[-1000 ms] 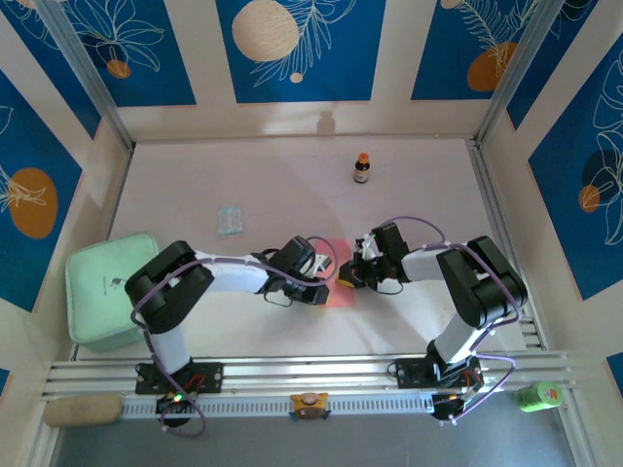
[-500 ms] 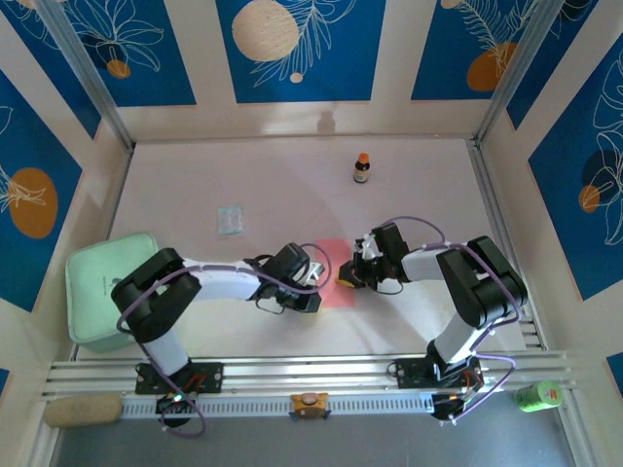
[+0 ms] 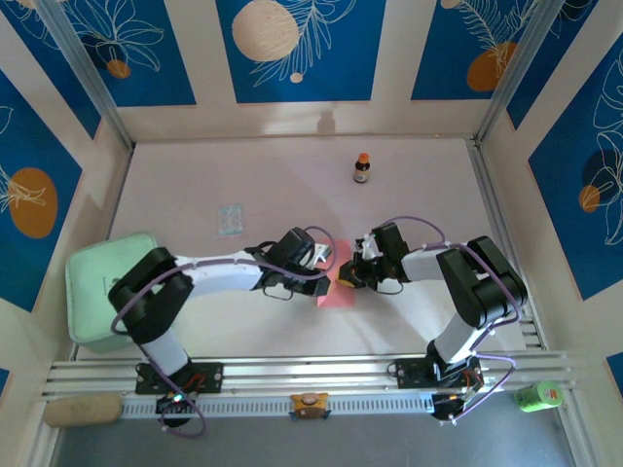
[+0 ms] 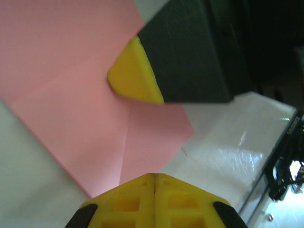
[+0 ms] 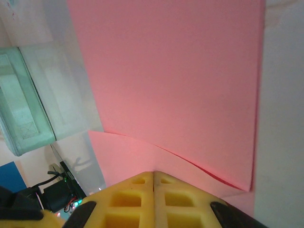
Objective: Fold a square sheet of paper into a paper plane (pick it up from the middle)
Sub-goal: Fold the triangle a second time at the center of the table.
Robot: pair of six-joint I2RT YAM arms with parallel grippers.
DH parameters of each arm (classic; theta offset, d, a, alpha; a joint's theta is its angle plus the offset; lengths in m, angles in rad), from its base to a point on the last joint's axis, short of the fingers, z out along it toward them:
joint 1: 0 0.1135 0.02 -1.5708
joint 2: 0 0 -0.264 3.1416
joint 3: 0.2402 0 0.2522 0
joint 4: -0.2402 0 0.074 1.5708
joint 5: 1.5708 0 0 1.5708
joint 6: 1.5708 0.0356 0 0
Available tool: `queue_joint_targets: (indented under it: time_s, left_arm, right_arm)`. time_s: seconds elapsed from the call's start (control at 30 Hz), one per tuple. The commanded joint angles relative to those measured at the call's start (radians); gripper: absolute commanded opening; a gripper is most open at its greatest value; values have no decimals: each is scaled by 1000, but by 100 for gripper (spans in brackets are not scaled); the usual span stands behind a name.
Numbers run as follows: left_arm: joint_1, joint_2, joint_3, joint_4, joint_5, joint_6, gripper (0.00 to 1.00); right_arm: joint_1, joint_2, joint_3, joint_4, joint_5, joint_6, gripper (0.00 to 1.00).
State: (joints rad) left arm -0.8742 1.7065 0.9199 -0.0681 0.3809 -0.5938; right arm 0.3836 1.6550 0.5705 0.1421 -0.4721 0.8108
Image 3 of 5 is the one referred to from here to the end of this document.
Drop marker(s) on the pink cloth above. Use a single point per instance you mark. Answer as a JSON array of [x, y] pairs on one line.
[[338, 298]]

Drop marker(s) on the yellow clamp fixture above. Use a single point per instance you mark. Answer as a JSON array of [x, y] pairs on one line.
[[310, 401]]

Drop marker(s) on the small brown bottle orange cap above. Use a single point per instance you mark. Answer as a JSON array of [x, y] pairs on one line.
[[360, 171]]

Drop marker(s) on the aluminium corner post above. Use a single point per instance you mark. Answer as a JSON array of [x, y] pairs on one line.
[[88, 73], [514, 73]]

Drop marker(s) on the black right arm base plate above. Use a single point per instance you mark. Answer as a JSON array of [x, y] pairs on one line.
[[409, 374]]

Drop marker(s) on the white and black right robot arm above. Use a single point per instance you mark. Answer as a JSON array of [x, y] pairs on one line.
[[487, 282]]

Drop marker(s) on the aluminium rail frame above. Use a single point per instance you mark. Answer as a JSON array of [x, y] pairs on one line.
[[302, 372]]

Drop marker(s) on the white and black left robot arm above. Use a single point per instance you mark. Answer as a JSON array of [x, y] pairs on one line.
[[219, 277]]

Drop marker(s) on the beige foam roll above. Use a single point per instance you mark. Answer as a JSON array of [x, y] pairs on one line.
[[83, 411]]

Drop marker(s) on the mint green case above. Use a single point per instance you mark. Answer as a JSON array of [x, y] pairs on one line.
[[87, 292]]

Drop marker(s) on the aluminium side rail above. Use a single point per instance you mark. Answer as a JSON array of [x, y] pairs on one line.
[[489, 194]]

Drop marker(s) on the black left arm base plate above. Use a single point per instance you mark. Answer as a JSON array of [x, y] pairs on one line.
[[214, 377]]

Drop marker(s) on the clear plastic packet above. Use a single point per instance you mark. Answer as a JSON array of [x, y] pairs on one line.
[[230, 221]]

